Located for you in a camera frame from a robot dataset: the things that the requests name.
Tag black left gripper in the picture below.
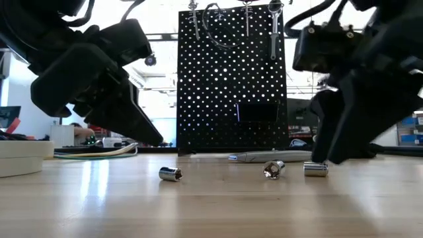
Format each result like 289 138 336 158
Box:
31 44 165 147

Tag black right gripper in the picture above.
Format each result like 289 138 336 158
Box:
311 9 423 165

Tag small chrome socket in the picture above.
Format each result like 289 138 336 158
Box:
262 160 286 180
303 161 329 178
158 166 184 182

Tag grey utility knife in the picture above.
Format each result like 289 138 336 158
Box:
227 150 314 164

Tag chrome ratchet wrench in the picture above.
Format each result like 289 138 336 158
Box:
267 0 284 61

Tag beige masking tape roll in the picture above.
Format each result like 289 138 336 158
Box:
0 141 55 179

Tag small white device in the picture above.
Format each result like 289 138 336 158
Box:
102 137 123 149

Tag black work gloves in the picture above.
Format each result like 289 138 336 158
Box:
346 141 384 159

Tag person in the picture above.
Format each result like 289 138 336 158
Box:
70 122 96 139

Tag black computer monitor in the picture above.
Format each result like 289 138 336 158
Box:
286 98 320 126

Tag shelf with blue bins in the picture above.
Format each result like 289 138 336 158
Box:
398 114 423 146

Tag white ribbed device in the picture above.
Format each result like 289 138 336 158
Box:
50 124 75 149

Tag black perforated pegboard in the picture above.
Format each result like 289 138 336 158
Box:
176 5 290 156

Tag black pegboard bin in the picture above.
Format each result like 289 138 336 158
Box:
237 102 280 123

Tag dark monitor with red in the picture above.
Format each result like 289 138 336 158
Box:
0 105 22 129

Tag beige cable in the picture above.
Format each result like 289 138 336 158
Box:
54 142 139 159

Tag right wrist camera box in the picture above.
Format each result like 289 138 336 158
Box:
292 22 366 74

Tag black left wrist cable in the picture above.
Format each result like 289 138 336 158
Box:
65 0 146 27

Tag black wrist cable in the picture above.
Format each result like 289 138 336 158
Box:
65 0 146 27
284 0 348 37

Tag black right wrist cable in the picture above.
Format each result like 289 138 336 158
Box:
284 0 348 37

